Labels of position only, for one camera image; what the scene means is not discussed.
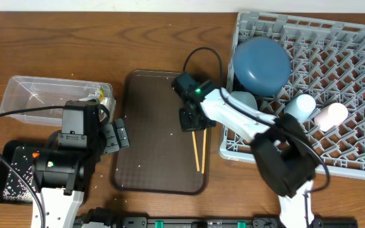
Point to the orange carrot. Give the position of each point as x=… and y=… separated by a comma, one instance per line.
x=35, y=155

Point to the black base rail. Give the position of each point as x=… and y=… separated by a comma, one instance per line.
x=141, y=222

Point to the pink plastic cup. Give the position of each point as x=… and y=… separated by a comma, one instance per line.
x=331, y=116

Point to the large blue plate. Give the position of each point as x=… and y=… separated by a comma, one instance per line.
x=261, y=66

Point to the black waste tray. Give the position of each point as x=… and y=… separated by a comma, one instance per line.
x=8, y=154

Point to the clear plastic waste bin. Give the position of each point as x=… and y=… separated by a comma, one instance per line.
x=25, y=92

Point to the dark brown serving tray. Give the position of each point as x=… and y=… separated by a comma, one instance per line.
x=160, y=158

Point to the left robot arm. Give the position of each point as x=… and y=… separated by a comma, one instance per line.
x=61, y=175

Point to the spilled white rice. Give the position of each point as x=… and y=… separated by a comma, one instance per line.
x=14, y=190

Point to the light blue small bowl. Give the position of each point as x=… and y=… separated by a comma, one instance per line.
x=246, y=98

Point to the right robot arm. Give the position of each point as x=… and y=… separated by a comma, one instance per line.
x=284, y=158

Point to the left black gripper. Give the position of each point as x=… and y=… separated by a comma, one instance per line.
x=118, y=141

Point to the light blue plastic cup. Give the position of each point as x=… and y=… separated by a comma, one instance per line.
x=301, y=107

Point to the yellow green snack wrapper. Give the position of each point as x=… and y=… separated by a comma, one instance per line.
x=98, y=95

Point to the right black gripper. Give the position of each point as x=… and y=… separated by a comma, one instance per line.
x=187, y=125

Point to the white tissue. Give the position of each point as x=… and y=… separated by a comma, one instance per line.
x=106, y=102

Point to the grey plastic dishwasher rack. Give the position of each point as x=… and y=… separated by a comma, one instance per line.
x=328, y=62

